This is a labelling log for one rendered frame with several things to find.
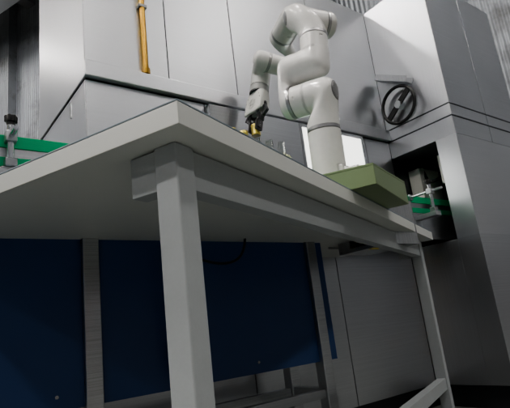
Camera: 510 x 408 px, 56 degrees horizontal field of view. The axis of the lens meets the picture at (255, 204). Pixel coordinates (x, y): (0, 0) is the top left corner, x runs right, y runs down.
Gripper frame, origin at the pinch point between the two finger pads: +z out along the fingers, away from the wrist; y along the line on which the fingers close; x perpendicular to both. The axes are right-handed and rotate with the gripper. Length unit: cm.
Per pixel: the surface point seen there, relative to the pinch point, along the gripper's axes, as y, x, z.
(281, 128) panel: -11.5, 21.2, -14.6
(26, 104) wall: -682, -16, -350
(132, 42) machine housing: -15, -48, -22
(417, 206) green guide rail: 5, 92, 4
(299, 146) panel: -11.4, 32.3, -10.4
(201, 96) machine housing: -12.9, -17.8, -11.7
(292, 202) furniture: 62, -31, 60
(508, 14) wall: -17, 280, -260
